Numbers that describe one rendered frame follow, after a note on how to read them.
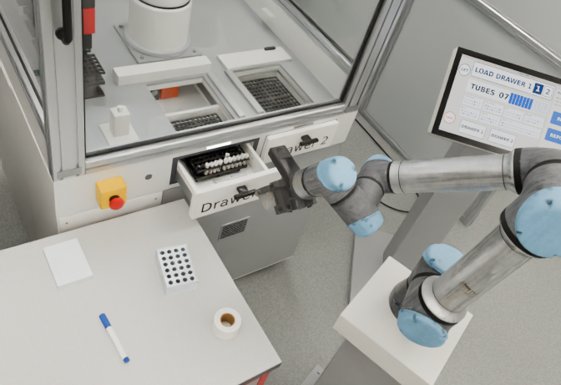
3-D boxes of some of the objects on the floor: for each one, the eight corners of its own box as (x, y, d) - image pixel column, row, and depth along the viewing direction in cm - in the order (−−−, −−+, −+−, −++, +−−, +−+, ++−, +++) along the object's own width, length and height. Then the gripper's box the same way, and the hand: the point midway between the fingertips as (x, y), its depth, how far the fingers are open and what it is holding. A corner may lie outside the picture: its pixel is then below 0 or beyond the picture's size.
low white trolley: (230, 458, 186) (282, 362, 133) (43, 567, 153) (16, 498, 101) (163, 320, 215) (184, 197, 163) (-5, 388, 183) (-47, 263, 131)
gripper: (292, 211, 120) (251, 221, 139) (330, 198, 126) (285, 210, 144) (280, 175, 121) (241, 190, 139) (319, 164, 126) (276, 179, 145)
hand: (263, 189), depth 141 cm, fingers open, 3 cm apart
